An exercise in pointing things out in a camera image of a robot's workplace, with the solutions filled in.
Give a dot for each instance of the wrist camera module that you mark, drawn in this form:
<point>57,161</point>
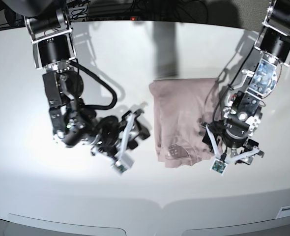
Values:
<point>122,164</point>
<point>219,166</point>

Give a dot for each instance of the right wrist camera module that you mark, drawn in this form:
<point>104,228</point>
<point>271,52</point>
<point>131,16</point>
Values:
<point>122,164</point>

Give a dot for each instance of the black power strip red light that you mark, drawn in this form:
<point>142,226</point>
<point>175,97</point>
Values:
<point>114,18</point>

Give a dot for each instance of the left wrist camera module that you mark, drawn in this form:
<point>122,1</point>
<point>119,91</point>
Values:
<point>219,166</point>

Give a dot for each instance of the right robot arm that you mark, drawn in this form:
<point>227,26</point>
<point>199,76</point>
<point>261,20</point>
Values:
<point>49,26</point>

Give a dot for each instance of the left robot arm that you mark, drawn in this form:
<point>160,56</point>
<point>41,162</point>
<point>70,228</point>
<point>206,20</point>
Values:
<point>242,101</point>

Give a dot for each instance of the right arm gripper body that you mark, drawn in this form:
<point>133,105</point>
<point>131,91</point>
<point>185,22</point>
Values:
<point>113,136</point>

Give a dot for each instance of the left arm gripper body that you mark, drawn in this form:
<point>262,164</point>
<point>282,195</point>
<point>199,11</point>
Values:
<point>225,146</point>

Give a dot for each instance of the pale pink T-shirt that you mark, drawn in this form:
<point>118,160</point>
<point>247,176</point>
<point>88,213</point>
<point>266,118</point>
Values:
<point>180,106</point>

